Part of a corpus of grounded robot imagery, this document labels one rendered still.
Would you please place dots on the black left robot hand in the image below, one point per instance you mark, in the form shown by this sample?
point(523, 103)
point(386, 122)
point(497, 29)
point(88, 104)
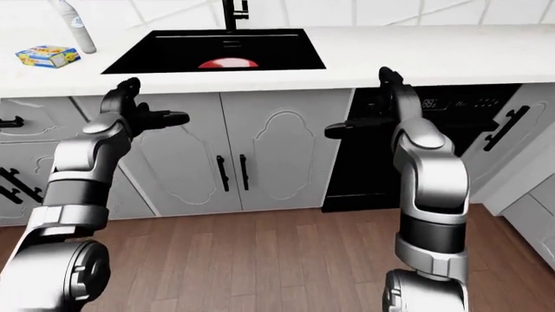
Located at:
point(130, 110)

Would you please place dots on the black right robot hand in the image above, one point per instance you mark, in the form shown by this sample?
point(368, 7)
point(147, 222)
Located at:
point(390, 100)

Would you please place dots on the black sink basin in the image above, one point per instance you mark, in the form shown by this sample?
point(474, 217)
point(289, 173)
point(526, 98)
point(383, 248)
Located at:
point(217, 48)

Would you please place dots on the black sink faucet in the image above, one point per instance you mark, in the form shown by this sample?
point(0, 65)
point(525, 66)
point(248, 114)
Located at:
point(234, 13)

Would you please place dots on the black dishwasher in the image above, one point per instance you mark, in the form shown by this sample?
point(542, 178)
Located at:
point(368, 156)

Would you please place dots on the grey cabinet door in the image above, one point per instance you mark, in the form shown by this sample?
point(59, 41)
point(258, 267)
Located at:
point(282, 149)
point(182, 156)

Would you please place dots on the yellow blue sponge pack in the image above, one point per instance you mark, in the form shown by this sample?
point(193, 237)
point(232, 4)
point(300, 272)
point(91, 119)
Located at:
point(47, 56)

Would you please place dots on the white plastic bottle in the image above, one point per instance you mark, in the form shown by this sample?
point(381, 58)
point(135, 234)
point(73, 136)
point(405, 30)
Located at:
point(78, 26)

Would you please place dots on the red bowl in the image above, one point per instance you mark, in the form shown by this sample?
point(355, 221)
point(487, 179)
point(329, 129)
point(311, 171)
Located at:
point(228, 63)

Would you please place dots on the grey drawer cabinet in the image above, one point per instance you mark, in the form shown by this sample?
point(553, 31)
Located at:
point(26, 156)

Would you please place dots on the grey corner cabinet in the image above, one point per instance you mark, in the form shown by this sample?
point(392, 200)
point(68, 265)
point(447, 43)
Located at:
point(494, 152)

